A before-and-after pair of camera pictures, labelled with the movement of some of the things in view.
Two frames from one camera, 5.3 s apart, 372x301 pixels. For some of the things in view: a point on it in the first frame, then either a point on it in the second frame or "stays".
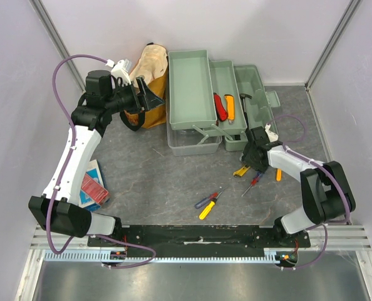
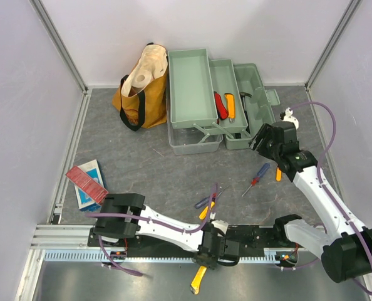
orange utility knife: [230, 101] stays
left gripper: [149, 100] -> [210, 264]
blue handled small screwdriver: [253, 183] stays
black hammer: [243, 96] stays
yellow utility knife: [242, 171] -> [195, 285]
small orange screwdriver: [279, 174] stays
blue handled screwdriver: [205, 200] stays
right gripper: [250, 157] -> [264, 142]
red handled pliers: [222, 113] stays
